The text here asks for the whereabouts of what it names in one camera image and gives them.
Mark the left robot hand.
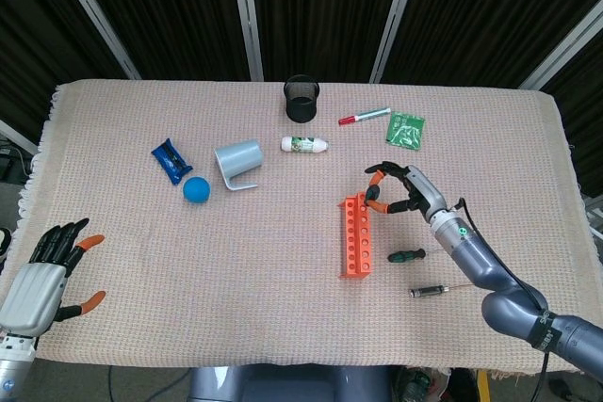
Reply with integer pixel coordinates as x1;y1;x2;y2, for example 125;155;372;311
0;217;106;338

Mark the silver aluminium partition post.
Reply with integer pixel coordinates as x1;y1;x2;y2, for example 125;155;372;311
229;0;265;82
517;0;603;91
46;0;141;81
369;0;425;84

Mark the pale blue handled cup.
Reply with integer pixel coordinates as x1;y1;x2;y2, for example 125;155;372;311
213;138;263;192

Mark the grey robot torso base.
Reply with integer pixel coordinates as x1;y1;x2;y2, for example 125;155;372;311
187;365;392;402

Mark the beige woven tablecloth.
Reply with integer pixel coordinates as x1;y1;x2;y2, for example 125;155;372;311
17;79;585;378

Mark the metal handle precision screwdriver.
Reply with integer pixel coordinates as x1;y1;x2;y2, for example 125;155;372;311
408;281;477;299

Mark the green sachet packet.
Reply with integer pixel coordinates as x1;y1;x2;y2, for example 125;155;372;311
385;110;427;152

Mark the black mesh pen cup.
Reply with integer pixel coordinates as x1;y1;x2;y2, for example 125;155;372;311
283;74;321;123

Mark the blue ball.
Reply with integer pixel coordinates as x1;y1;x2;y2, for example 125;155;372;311
182;176;212;205

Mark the dark pleated curtain panel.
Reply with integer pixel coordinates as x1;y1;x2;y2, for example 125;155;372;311
0;0;136;139
65;0;251;82
249;0;401;83
381;0;603;88

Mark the green black handle screwdriver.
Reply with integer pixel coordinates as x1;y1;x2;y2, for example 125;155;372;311
387;247;448;265

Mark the blue snack wrapper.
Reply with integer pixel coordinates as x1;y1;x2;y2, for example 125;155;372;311
150;137;194;185

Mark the white bottle green label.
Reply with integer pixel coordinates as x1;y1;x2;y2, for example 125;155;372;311
280;136;330;155

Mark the orange test tube rack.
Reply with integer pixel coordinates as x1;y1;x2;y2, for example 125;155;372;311
336;190;377;281

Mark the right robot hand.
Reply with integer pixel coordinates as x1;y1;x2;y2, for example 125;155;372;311
363;160;448;223

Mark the red-capped white marker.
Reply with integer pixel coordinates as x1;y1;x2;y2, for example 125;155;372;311
337;106;392;127

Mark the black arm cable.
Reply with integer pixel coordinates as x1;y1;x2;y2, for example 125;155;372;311
454;198;553;402

